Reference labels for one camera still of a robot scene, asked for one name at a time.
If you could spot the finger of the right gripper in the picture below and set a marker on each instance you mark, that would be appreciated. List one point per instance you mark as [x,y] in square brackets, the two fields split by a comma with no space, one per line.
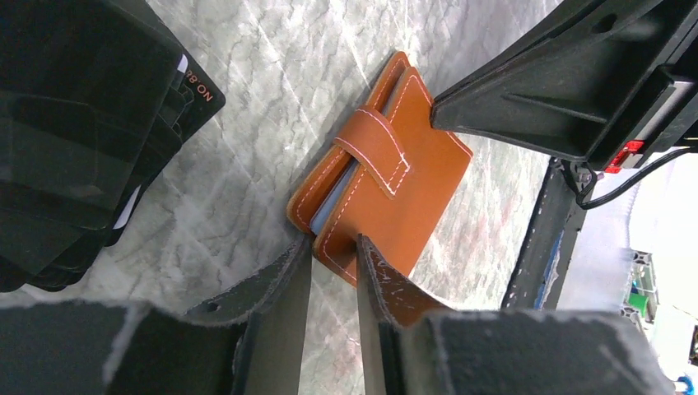
[608,83]

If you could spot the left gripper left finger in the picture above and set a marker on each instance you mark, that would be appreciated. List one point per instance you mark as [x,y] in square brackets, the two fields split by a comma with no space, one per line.
[246,340]

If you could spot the brown leather card holder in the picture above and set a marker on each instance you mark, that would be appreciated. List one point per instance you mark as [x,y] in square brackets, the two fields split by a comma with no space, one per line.
[388,175]

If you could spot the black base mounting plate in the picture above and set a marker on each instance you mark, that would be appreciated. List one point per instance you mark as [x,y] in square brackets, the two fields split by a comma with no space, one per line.
[546,251]

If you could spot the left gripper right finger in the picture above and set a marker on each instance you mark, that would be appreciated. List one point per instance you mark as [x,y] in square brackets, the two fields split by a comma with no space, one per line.
[413,344]

